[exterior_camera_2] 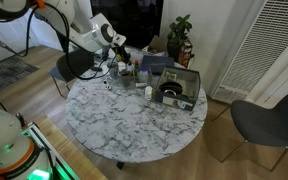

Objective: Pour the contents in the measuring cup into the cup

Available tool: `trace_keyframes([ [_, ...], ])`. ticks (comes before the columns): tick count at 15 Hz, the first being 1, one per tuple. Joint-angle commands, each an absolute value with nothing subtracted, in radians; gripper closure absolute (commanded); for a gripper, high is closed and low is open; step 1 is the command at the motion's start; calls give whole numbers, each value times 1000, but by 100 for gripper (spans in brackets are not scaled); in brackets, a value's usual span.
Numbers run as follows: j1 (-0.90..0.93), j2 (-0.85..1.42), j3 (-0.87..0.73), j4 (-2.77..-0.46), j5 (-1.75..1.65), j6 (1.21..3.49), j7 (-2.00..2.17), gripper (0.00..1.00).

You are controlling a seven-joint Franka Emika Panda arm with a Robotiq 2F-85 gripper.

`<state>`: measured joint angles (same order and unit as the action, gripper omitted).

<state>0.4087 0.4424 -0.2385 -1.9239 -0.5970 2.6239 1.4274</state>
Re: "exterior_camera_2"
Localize grey chair metal legs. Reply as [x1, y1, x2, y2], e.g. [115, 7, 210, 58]
[212, 87, 288, 173]

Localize water bottle blue cap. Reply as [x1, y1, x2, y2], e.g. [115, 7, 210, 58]
[138, 67, 150, 84]

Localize black remote control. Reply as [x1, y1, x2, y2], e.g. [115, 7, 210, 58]
[89, 65, 103, 73]

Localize green bottle red cap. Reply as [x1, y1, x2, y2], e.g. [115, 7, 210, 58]
[133, 59, 141, 76]

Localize small translucent measuring cup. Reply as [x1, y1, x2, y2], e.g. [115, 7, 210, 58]
[117, 61, 128, 72]

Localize green potted plant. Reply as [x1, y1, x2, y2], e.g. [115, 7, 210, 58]
[166, 13, 193, 61]

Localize dark open cardboard box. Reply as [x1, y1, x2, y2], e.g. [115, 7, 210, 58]
[152, 66, 202, 112]

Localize black gripper body red accents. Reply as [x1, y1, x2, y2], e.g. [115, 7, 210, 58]
[112, 43, 129, 59]

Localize brown cardboard box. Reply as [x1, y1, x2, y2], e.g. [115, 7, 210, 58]
[147, 34, 168, 54]

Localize grey patterned rug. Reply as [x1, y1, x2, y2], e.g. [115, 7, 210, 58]
[0, 54, 40, 94]

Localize black chair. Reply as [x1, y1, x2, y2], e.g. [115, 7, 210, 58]
[48, 49, 95, 98]

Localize glass cup dark contents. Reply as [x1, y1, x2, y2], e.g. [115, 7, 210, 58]
[118, 69, 135, 89]

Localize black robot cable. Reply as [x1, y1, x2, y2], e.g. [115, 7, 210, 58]
[23, 3, 118, 81]

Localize aluminium frame green light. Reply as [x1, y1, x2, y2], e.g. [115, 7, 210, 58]
[18, 121, 82, 180]

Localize white wall heater grille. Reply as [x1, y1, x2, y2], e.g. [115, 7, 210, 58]
[212, 0, 288, 104]

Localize white pill bottle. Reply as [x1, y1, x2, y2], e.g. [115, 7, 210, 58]
[144, 85, 154, 101]

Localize wooden robot platform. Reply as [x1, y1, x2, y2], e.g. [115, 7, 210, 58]
[33, 114, 108, 180]

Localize black TV screen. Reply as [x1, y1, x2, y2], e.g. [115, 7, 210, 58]
[90, 0, 165, 49]

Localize clear acrylic container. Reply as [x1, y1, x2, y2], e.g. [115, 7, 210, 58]
[118, 63, 153, 89]

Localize black round bowl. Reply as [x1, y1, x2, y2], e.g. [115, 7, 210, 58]
[158, 81, 184, 98]

